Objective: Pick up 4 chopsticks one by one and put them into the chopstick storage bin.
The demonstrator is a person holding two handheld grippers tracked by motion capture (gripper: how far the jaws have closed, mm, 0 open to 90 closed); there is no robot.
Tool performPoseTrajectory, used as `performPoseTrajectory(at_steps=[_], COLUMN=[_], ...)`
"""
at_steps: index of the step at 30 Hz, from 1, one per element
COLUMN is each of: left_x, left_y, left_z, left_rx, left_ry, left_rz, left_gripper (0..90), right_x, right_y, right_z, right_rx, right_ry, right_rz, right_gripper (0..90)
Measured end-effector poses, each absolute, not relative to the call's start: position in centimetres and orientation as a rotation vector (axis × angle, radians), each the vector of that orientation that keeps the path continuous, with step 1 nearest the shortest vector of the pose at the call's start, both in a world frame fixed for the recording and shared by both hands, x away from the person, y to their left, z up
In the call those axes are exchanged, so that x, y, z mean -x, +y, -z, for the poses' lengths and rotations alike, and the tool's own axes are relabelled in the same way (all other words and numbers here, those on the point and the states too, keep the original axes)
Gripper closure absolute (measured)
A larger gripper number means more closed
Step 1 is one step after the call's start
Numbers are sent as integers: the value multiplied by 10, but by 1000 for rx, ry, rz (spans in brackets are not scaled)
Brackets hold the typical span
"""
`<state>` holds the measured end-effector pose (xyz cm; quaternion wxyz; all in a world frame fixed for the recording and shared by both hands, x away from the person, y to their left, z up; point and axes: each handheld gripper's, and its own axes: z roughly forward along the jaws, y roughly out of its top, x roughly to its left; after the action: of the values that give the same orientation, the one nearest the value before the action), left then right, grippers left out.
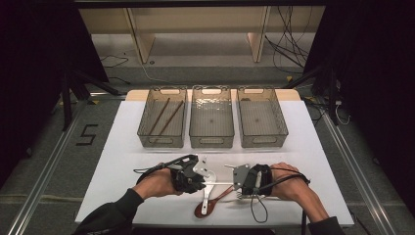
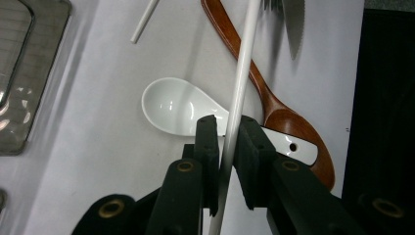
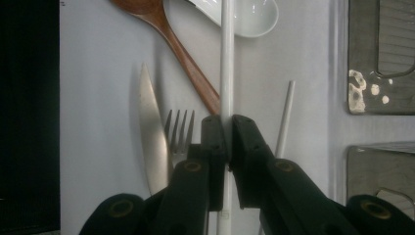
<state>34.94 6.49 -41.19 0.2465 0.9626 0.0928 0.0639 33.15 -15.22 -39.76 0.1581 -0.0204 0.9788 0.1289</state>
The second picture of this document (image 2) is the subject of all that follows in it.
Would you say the white ceramic spoon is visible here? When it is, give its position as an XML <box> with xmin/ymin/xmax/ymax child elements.
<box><xmin>141</xmin><ymin>76</ymin><xmax>319</xmax><ymax>166</ymax></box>

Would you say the white chopstick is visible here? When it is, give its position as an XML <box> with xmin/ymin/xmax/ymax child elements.
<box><xmin>130</xmin><ymin>0</ymin><xmax>161</xmax><ymax>45</ymax></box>
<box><xmin>208</xmin><ymin>0</ymin><xmax>262</xmax><ymax>235</ymax></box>

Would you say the brown wooden spoon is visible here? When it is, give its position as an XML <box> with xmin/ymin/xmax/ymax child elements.
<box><xmin>200</xmin><ymin>0</ymin><xmax>337</xmax><ymax>192</ymax></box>

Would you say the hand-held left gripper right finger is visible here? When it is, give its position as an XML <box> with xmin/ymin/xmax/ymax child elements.
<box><xmin>233</xmin><ymin>115</ymin><xmax>278</xmax><ymax>210</ymax></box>

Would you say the dark-handled steel knife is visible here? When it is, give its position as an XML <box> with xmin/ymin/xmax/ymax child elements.
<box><xmin>281</xmin><ymin>0</ymin><xmax>306</xmax><ymax>61</ymax></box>

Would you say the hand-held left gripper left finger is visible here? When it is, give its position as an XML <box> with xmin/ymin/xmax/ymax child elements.
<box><xmin>194</xmin><ymin>114</ymin><xmax>220</xmax><ymax>216</ymax></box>

